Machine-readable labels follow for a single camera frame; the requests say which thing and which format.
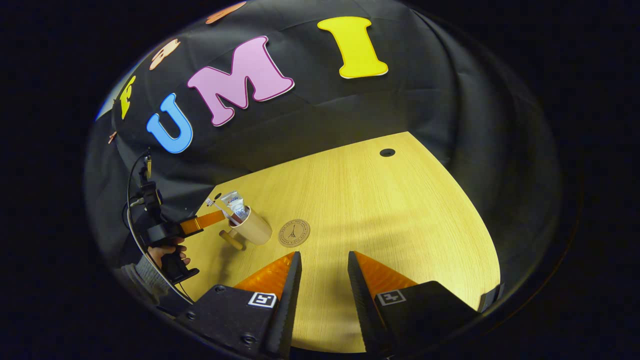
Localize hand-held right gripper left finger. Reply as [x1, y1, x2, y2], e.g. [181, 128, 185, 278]
[175, 251, 303, 360]

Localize white toothpaste tube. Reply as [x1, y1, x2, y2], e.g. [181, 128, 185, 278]
[220, 190, 251, 224]

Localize black backdrop cloth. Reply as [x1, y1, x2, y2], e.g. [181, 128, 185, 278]
[84, 0, 561, 311]

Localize beige cup with handle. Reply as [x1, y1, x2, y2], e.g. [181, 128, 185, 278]
[219, 204, 273, 251]

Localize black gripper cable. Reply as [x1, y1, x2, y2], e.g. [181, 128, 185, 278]
[122, 149, 196, 305]

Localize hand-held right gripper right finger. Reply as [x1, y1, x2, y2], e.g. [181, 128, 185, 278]
[347, 250, 482, 357]

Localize round wooden coaster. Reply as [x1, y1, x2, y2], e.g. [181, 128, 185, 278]
[278, 219, 311, 248]

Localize black rectangular block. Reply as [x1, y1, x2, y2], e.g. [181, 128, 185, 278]
[477, 283, 504, 314]

